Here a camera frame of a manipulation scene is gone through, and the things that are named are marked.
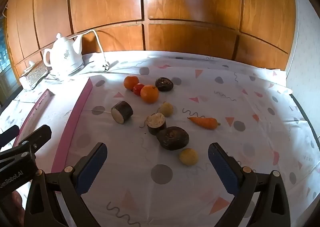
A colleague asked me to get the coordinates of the large dark eggplant end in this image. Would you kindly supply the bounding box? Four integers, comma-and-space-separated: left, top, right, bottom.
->
156, 126, 190, 151

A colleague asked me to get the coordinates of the white patterned tablecloth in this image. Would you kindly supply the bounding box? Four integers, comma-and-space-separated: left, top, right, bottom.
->
0, 51, 320, 227

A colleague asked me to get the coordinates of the orange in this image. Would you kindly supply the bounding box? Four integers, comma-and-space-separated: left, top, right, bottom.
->
140, 85, 159, 104
123, 75, 139, 90

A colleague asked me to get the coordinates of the pink-rimmed white tray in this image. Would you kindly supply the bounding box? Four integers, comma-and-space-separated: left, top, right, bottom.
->
15, 77, 93, 192

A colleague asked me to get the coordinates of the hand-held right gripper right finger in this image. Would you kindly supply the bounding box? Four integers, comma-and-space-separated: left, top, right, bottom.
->
208, 142, 292, 227

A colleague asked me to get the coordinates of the white ceramic electric kettle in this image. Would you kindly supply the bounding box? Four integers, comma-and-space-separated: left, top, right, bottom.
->
43, 33, 84, 76

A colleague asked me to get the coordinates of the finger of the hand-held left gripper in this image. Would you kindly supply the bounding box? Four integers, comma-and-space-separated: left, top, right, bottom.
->
0, 125, 52, 165
0, 125, 20, 147

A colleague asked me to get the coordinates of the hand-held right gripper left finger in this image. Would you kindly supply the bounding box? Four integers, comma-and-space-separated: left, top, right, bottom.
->
24, 142, 108, 227

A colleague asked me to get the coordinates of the orange carrot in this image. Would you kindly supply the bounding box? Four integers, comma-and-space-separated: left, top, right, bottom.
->
187, 116, 221, 130

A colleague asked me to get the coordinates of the red tomato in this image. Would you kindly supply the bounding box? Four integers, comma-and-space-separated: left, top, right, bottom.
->
133, 83, 145, 96

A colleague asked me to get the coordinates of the white power cord with plug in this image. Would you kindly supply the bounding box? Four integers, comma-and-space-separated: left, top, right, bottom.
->
81, 29, 111, 72

